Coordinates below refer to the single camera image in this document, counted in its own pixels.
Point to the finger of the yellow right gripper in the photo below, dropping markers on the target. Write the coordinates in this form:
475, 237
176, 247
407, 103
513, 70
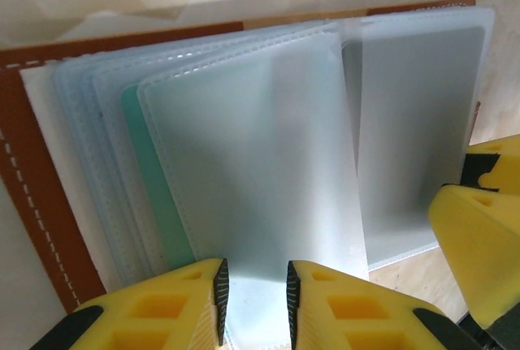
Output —
508, 163
479, 252

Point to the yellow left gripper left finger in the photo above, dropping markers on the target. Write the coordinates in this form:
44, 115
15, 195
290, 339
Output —
154, 317

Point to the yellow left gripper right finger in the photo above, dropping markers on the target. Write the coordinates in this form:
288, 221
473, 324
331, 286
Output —
357, 317

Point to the brown leather card holder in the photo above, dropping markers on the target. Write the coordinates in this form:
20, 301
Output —
243, 143

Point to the grey plastic card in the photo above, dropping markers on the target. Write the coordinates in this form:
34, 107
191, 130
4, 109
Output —
414, 122

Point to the teal plastic card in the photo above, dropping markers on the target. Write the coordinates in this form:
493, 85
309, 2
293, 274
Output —
148, 155

